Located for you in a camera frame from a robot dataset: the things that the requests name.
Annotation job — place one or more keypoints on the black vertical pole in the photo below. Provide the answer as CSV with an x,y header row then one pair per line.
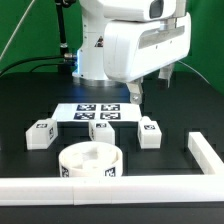
x,y
63,68

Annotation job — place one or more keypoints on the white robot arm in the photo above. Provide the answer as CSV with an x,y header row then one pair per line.
x,y
90,68

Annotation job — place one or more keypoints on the white marker sheet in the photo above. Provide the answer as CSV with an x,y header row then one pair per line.
x,y
82,112

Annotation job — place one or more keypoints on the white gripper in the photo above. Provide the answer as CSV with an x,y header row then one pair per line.
x,y
132,50

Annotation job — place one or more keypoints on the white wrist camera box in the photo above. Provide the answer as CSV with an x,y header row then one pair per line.
x,y
139,10

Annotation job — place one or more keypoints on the white round stool seat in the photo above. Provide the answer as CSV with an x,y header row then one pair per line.
x,y
91,159

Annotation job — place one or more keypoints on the white L-shaped fence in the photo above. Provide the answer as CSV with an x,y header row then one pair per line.
x,y
206,187

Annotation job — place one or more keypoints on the thin grey rod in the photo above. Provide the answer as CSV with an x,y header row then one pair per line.
x,y
10,40

